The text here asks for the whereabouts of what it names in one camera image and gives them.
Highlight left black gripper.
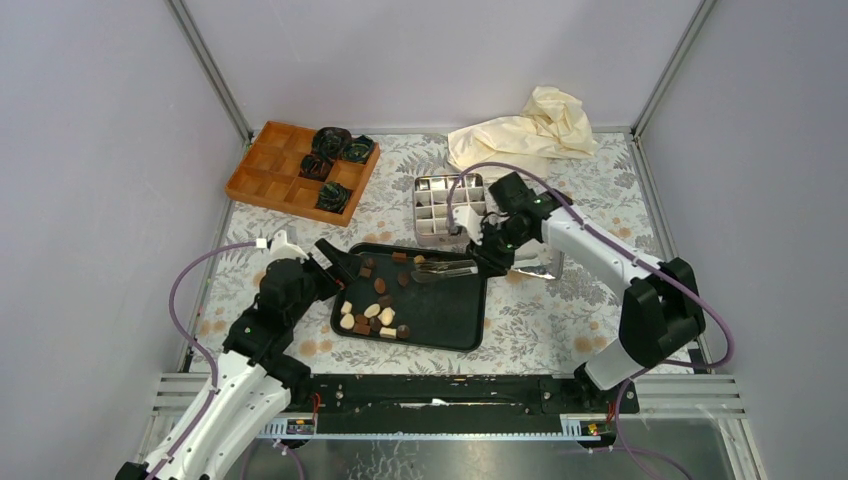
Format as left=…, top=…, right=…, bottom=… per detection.
left=288, top=239, right=366, bottom=327

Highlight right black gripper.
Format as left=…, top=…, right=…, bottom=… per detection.
left=465, top=220, right=532, bottom=281

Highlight black plastic tray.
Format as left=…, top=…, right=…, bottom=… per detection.
left=330, top=243, right=487, bottom=352

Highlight metal serving tongs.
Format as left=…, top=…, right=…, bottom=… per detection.
left=411, top=260, right=479, bottom=283

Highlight pink grid box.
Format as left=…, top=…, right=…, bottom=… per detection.
left=412, top=173, right=488, bottom=248

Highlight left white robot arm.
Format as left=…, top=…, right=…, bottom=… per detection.
left=116, top=231, right=363, bottom=479

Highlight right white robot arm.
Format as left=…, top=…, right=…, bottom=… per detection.
left=448, top=172, right=706, bottom=412

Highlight white oval chocolate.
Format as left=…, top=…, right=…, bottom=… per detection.
left=363, top=304, right=383, bottom=320

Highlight silver metal tray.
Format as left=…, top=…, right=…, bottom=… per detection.
left=511, top=239, right=563, bottom=280

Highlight dark paper cup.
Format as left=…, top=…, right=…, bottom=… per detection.
left=311, top=127, right=352, bottom=161
left=315, top=182, right=352, bottom=214
left=299, top=153, right=335, bottom=182
left=340, top=135, right=376, bottom=164

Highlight floral table mat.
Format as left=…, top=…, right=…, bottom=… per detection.
left=194, top=132, right=661, bottom=374

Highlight orange compartment box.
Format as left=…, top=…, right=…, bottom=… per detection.
left=225, top=121, right=380, bottom=226

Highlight cream cloth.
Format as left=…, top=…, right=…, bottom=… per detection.
left=448, top=86, right=599, bottom=180

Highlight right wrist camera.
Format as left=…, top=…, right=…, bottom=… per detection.
left=452, top=205, right=486, bottom=245

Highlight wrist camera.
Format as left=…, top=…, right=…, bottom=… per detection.
left=254, top=229, right=308, bottom=262
left=452, top=205, right=486, bottom=245

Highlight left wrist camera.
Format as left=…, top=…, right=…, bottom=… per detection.
left=254, top=229, right=308, bottom=262

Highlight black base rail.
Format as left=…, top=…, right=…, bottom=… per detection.
left=285, top=374, right=640, bottom=439

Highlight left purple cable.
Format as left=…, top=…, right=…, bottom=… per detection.
left=142, top=239, right=263, bottom=480

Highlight purple cable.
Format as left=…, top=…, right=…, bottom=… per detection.
left=445, top=162, right=737, bottom=480
left=142, top=239, right=263, bottom=480

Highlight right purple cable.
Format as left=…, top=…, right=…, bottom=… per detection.
left=445, top=162, right=737, bottom=480

